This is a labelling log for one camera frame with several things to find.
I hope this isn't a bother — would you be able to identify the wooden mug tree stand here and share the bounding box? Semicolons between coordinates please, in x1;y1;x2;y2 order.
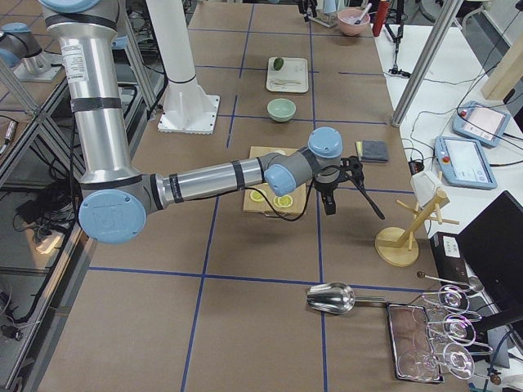
374;188;459;267

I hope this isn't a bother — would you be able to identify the near blue teach pendant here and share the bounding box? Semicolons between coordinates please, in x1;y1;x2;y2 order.
434;136;498;190

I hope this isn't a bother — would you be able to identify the lemon slice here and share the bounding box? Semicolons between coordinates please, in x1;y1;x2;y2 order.
249;189;266;203
273;194;293;208

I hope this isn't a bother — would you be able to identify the red cylinder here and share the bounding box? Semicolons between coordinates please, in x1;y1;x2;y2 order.
372;0;390;38

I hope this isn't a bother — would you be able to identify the bamboo cutting board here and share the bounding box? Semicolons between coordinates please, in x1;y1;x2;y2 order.
242;145;307;216

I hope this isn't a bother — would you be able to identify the wire rack of cups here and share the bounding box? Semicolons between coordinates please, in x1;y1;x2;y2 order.
310;0;338;28

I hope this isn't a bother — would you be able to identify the lower lemon slice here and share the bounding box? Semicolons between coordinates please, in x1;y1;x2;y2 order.
273;194;293;208

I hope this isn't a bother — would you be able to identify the cream bear serving tray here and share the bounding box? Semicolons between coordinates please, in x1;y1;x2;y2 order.
266;57;309;94

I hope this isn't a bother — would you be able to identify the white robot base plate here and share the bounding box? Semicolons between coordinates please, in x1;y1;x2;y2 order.
158;81;220;135

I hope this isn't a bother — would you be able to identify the pink bowl with ice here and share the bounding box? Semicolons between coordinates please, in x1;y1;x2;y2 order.
337;8;370;36

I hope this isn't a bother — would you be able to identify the steel scoop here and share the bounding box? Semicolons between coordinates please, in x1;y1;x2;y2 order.
306;283;387;314

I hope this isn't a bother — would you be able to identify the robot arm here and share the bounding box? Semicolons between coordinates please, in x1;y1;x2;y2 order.
1;1;196;97
42;1;342;243

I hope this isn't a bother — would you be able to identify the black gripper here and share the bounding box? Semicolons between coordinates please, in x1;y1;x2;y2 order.
313;165;341;216
298;0;317;23

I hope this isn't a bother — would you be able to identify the white ceramic spoon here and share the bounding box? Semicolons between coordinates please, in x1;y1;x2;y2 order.
270;78;301;86

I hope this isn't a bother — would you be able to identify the aluminium frame post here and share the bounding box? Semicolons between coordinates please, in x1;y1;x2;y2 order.
391;0;463;127

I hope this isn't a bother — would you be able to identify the black tripod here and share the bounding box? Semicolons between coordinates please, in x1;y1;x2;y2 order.
385;0;411;78

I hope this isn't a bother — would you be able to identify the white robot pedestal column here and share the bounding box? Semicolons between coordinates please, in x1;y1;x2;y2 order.
146;0;196;84

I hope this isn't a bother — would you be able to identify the upper lemon slice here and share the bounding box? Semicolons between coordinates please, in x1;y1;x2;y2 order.
249;189;266;203

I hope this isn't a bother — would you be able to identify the far blue teach pendant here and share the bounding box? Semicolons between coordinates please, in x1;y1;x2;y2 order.
452;100;512;148

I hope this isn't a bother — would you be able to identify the mint green bowl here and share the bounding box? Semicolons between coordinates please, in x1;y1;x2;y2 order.
266;98;297;123

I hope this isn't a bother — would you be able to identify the steel tube in bowl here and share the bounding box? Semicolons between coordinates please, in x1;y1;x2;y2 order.
354;2;372;25

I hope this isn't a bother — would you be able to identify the blue teach pendant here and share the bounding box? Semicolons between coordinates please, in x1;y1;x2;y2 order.
434;136;498;190
452;100;512;148

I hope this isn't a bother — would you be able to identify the clear wine glass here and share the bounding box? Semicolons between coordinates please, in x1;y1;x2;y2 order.
427;314;494;355
421;284;482;322
396;343;475;383

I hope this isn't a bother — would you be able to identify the grey folded cloth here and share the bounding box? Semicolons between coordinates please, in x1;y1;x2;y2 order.
355;140;389;163

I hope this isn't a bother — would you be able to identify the green avocado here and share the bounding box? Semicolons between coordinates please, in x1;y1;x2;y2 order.
273;57;284;70

